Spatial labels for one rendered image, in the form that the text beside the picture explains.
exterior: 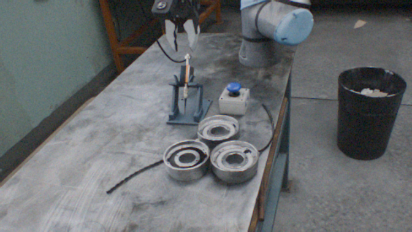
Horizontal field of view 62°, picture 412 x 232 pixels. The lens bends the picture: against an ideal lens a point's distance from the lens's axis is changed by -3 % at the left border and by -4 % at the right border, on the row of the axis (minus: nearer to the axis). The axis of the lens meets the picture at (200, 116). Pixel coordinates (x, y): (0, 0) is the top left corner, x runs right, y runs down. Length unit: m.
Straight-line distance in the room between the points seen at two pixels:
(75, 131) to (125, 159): 0.23
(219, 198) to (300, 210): 1.09
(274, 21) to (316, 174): 1.10
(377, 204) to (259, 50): 1.03
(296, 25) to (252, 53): 0.22
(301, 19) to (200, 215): 0.64
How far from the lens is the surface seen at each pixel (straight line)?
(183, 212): 0.73
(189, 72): 0.96
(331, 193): 1.89
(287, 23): 1.05
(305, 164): 2.04
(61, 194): 0.86
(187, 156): 0.82
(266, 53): 1.22
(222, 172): 0.75
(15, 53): 2.50
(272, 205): 1.48
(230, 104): 0.96
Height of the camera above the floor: 1.33
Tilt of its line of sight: 33 degrees down
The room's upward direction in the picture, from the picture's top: 8 degrees counter-clockwise
